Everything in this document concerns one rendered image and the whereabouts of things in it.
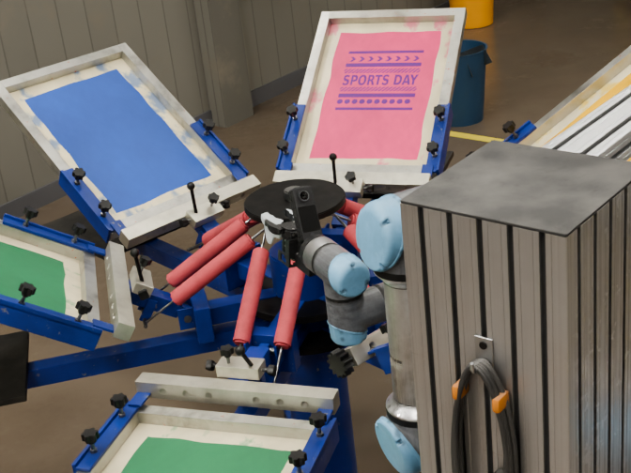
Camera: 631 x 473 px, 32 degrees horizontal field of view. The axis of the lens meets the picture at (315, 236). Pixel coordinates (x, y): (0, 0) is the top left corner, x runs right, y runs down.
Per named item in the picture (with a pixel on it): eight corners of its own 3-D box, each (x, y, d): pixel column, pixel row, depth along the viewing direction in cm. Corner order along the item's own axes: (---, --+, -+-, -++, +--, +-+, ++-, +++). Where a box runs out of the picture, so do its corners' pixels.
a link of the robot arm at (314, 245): (311, 245, 217) (347, 238, 220) (300, 237, 221) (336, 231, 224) (311, 281, 220) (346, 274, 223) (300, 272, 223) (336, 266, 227)
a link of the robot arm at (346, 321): (390, 335, 222) (386, 286, 217) (341, 354, 217) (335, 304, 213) (370, 320, 228) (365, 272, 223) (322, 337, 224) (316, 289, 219)
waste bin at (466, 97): (505, 111, 779) (502, 34, 756) (485, 131, 745) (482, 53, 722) (442, 107, 800) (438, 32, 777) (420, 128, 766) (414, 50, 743)
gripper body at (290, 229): (275, 258, 234) (300, 279, 224) (275, 220, 231) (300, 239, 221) (307, 252, 237) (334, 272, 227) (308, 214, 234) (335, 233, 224)
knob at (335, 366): (366, 366, 283) (353, 341, 283) (350, 376, 280) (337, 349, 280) (351, 372, 289) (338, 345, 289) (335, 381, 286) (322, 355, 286)
